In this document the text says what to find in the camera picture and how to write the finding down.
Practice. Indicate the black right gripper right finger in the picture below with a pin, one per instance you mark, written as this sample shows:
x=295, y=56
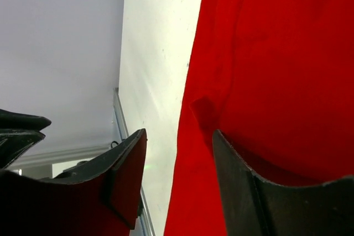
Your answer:
x=259, y=198

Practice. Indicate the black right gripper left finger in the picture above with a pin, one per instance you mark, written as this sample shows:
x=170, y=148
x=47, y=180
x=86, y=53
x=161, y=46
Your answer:
x=73, y=203

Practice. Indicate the aluminium mounting rail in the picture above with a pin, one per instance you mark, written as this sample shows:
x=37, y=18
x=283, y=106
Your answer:
x=125, y=177

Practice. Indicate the red t-shirt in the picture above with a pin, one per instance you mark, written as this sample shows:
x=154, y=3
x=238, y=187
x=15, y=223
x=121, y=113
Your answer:
x=275, y=76

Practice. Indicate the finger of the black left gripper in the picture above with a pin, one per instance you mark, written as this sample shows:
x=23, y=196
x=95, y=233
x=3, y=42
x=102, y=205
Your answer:
x=11, y=120
x=14, y=143

